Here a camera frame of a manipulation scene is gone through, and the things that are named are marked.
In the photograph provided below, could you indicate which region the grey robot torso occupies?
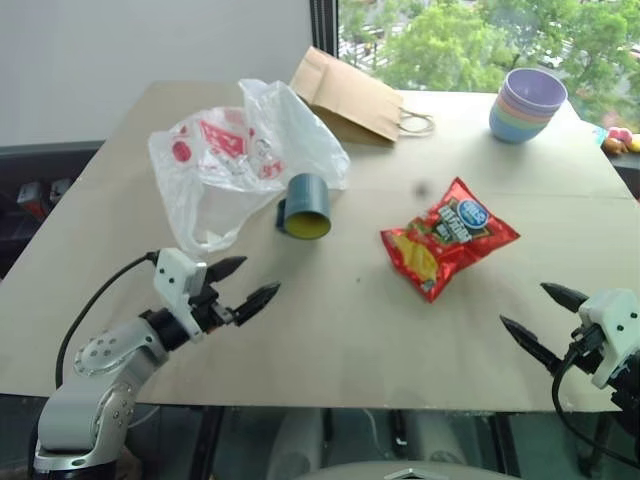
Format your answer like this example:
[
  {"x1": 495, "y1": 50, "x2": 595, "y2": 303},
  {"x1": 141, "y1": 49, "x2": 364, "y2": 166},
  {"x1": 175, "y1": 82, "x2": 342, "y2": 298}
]
[{"x1": 304, "y1": 462, "x2": 506, "y2": 480}]

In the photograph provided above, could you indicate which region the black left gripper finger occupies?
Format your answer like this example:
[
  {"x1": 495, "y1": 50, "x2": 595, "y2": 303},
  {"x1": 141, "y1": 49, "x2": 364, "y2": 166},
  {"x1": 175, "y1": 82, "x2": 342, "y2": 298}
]
[
  {"x1": 230, "y1": 281, "x2": 282, "y2": 327},
  {"x1": 204, "y1": 256, "x2": 249, "y2": 287}
]

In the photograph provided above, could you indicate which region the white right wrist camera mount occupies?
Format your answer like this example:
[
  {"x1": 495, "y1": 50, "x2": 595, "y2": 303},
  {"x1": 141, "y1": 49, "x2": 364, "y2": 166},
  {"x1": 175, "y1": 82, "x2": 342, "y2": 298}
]
[{"x1": 578, "y1": 288, "x2": 640, "y2": 389}]

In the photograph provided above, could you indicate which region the pink and yellow toy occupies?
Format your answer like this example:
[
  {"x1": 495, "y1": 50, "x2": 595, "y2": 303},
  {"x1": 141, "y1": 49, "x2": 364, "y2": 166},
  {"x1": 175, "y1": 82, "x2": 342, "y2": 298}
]
[{"x1": 597, "y1": 127, "x2": 640, "y2": 155}]

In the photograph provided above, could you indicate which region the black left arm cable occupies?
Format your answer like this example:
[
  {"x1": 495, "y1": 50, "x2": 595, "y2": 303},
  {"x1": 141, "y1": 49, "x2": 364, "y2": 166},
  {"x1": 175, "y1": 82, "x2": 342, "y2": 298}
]
[{"x1": 53, "y1": 252, "x2": 159, "y2": 390}]

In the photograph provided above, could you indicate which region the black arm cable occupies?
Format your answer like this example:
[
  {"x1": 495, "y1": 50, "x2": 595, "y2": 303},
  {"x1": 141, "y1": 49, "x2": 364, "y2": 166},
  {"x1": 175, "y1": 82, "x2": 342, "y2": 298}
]
[
  {"x1": 551, "y1": 344, "x2": 640, "y2": 469},
  {"x1": 53, "y1": 252, "x2": 159, "y2": 390}
]

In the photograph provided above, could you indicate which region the green plastic bowl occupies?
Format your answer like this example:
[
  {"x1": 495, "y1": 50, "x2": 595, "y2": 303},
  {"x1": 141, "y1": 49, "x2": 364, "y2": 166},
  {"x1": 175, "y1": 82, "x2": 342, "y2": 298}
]
[{"x1": 491, "y1": 103, "x2": 560, "y2": 129}]

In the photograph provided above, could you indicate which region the blue plastic bowl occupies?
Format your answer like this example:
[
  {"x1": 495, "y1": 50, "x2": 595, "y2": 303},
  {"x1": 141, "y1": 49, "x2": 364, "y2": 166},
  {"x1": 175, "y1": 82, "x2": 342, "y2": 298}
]
[{"x1": 488, "y1": 112, "x2": 555, "y2": 146}]

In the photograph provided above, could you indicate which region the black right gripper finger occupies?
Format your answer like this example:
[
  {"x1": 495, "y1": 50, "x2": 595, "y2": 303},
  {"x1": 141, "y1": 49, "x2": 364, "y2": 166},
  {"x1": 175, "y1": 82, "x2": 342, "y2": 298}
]
[
  {"x1": 540, "y1": 282, "x2": 590, "y2": 315},
  {"x1": 499, "y1": 314, "x2": 569, "y2": 375}
]

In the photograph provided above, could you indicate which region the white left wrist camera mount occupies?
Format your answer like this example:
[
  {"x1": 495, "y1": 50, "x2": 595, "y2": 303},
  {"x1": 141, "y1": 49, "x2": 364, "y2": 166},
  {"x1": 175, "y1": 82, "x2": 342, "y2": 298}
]
[{"x1": 152, "y1": 247, "x2": 209, "y2": 342}]

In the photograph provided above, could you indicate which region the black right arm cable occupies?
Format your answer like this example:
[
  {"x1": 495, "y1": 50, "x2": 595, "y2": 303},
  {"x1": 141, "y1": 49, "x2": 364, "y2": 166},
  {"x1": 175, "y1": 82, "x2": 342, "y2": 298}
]
[{"x1": 551, "y1": 344, "x2": 640, "y2": 469}]

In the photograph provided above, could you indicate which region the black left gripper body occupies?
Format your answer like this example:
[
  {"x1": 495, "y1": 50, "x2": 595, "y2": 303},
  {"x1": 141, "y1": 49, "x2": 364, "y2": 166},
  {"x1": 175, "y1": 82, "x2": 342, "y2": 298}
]
[{"x1": 188, "y1": 279, "x2": 239, "y2": 335}]

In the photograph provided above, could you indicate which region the pale rounded shape under table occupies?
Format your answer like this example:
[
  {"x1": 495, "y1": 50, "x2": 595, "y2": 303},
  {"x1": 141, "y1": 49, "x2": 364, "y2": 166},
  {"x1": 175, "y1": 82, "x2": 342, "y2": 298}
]
[{"x1": 264, "y1": 407, "x2": 331, "y2": 480}]

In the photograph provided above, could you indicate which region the brown paper bag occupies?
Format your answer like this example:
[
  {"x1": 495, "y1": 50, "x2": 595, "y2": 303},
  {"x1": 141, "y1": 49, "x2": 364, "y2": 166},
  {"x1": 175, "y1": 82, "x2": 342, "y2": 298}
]
[{"x1": 289, "y1": 45, "x2": 435, "y2": 147}]

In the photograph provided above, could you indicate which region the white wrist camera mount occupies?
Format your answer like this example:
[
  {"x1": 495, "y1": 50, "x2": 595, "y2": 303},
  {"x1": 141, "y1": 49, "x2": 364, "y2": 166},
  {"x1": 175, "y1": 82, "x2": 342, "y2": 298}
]
[
  {"x1": 578, "y1": 288, "x2": 640, "y2": 389},
  {"x1": 152, "y1": 247, "x2": 209, "y2": 342}
]

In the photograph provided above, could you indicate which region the dark furniture beside table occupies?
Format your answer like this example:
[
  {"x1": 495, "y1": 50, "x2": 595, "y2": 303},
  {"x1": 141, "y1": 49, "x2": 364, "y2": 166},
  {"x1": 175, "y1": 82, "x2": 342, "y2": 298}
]
[{"x1": 0, "y1": 140, "x2": 106, "y2": 281}]

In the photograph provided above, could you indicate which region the black table leg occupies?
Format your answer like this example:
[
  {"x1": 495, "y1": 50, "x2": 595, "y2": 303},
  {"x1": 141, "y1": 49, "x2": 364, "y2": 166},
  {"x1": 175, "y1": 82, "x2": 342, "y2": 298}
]
[{"x1": 197, "y1": 405, "x2": 226, "y2": 480}]

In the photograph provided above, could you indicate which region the white red-printed plastic bag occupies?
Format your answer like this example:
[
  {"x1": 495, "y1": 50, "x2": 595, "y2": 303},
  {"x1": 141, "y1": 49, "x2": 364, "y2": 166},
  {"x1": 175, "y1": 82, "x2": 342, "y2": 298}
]
[{"x1": 147, "y1": 106, "x2": 289, "y2": 257}]

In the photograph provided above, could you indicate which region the blue-grey cup yellow inside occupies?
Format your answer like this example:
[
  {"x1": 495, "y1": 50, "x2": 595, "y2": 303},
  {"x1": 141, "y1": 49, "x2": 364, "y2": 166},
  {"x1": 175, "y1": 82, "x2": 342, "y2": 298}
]
[{"x1": 276, "y1": 172, "x2": 333, "y2": 240}]

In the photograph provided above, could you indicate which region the dark window frame post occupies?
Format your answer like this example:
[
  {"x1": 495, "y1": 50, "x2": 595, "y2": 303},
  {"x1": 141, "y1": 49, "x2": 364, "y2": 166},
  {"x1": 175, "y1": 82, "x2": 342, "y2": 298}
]
[{"x1": 308, "y1": 0, "x2": 341, "y2": 59}]

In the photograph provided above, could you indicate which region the red potato chips bag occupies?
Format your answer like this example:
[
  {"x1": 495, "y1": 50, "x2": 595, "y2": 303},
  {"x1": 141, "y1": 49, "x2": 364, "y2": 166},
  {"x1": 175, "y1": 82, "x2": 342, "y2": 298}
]
[{"x1": 379, "y1": 176, "x2": 521, "y2": 304}]

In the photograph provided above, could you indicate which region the pink plastic bowl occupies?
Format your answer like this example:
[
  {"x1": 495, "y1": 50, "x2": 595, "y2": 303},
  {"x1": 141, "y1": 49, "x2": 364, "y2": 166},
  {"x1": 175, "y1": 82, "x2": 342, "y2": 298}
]
[{"x1": 494, "y1": 93, "x2": 565, "y2": 121}]

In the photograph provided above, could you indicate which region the plain translucent plastic bag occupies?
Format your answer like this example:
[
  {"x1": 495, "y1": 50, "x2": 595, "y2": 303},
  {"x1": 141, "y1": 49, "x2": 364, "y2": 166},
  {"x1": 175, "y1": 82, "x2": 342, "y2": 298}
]
[{"x1": 237, "y1": 78, "x2": 351, "y2": 192}]

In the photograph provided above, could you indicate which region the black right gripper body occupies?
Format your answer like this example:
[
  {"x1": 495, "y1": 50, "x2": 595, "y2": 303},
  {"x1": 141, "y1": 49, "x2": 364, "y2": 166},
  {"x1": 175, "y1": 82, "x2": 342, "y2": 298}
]
[{"x1": 563, "y1": 323, "x2": 609, "y2": 376}]

